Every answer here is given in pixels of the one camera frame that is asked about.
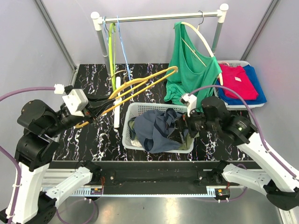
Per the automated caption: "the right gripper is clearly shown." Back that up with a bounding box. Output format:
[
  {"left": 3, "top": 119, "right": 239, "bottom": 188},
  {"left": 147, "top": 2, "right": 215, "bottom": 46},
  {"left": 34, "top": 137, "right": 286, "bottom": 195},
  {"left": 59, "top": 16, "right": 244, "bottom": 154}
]
[{"left": 168, "top": 104, "right": 220, "bottom": 144}]

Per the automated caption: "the olive green tank top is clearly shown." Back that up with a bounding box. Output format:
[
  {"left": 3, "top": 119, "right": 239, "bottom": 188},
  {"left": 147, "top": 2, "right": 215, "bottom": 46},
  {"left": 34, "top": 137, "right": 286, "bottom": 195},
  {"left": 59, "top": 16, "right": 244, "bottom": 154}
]
[{"left": 123, "top": 116, "right": 194, "bottom": 154}]

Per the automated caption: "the navy blue tank top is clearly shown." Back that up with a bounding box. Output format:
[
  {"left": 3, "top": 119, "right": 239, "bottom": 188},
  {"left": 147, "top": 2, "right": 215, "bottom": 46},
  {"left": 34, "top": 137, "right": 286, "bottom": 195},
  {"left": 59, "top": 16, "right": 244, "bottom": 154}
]
[{"left": 128, "top": 108, "right": 193, "bottom": 154}]

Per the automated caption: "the yellow plastic hanger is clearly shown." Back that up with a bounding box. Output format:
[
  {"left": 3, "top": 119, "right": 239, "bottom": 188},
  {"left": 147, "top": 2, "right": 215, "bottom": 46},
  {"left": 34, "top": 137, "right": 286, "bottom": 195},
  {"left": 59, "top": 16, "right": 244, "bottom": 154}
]
[{"left": 74, "top": 66, "right": 179, "bottom": 129}]

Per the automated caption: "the white camisole top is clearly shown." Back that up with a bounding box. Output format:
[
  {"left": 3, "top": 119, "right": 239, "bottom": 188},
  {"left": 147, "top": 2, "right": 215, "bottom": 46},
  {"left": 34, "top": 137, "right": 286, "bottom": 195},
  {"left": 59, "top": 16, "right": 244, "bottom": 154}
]
[{"left": 131, "top": 139, "right": 142, "bottom": 147}]

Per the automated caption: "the lime green hanger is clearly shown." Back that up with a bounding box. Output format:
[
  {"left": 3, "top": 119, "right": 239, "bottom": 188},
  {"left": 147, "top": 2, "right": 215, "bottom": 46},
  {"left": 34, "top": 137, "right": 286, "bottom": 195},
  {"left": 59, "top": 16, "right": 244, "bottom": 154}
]
[{"left": 108, "top": 23, "right": 116, "bottom": 91}]

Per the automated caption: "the light blue wire hanger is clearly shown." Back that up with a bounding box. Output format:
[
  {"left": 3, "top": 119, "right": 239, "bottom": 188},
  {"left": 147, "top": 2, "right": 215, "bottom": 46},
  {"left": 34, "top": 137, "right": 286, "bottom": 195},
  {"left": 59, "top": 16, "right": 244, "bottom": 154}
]
[{"left": 103, "top": 16, "right": 110, "bottom": 72}]

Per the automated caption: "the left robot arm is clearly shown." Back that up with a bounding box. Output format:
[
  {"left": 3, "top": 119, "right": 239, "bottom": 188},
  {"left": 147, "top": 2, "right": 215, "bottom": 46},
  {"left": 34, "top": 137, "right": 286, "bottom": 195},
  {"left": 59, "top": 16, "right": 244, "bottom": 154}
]
[{"left": 0, "top": 98, "right": 114, "bottom": 224}]

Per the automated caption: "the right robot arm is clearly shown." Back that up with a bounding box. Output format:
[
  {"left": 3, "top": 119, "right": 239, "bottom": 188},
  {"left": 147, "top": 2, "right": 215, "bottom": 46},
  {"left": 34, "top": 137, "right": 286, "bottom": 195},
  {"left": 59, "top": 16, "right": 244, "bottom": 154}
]
[{"left": 167, "top": 94, "right": 299, "bottom": 210}]

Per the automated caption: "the white plastic basket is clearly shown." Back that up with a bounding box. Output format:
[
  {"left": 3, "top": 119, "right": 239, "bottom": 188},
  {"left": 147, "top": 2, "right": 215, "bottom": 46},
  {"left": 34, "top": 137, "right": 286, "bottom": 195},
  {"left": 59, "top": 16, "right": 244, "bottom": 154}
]
[{"left": 122, "top": 103, "right": 192, "bottom": 153}]

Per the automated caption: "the pink folded shirt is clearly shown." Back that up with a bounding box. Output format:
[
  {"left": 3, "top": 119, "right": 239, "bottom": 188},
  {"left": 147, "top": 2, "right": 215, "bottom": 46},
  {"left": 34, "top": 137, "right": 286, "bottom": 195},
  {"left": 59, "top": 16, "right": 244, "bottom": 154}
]
[{"left": 220, "top": 64, "right": 258, "bottom": 100}]

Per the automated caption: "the white clothes rack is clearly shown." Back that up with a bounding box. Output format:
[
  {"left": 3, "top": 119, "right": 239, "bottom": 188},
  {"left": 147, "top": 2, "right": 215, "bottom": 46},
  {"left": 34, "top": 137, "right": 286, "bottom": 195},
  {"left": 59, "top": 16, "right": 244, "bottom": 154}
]
[{"left": 90, "top": 3, "right": 229, "bottom": 128}]

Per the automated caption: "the blue folded shirt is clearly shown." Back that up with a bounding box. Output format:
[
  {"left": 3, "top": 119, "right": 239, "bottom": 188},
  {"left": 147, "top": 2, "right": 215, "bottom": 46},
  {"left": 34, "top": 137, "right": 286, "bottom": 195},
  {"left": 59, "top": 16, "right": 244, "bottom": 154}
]
[{"left": 216, "top": 65, "right": 267, "bottom": 105}]

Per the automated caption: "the white side basket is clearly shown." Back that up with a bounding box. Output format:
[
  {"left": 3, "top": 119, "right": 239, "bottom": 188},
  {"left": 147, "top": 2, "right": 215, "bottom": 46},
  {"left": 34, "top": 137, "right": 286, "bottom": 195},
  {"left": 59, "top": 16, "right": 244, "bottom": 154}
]
[{"left": 213, "top": 60, "right": 256, "bottom": 111}]

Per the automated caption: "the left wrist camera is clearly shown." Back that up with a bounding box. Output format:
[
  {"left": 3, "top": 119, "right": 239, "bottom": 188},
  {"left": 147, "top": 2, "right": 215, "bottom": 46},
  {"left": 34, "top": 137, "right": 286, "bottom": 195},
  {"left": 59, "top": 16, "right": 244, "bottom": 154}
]
[{"left": 62, "top": 89, "right": 88, "bottom": 117}]

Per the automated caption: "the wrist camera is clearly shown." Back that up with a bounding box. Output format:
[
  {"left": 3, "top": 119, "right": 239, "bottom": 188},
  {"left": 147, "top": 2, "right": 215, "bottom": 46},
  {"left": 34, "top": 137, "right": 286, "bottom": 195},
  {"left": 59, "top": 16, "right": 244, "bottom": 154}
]
[
  {"left": 62, "top": 89, "right": 88, "bottom": 117},
  {"left": 180, "top": 93, "right": 197, "bottom": 117}
]

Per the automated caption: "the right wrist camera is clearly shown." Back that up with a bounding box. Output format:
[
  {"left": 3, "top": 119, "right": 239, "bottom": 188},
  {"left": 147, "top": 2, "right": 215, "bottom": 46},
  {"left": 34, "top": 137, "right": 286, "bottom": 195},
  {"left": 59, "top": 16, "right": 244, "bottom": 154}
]
[{"left": 180, "top": 93, "right": 197, "bottom": 117}]

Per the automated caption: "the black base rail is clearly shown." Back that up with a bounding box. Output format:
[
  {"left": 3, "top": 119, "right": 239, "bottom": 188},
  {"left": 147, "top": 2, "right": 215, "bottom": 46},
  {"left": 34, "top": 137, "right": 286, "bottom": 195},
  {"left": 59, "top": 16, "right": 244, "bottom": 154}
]
[{"left": 49, "top": 160, "right": 269, "bottom": 198}]

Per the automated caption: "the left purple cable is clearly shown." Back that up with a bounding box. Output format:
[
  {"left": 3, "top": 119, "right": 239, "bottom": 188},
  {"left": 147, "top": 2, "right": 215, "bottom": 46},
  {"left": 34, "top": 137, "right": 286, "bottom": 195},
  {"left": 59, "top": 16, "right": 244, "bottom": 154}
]
[{"left": 0, "top": 86, "right": 98, "bottom": 224}]

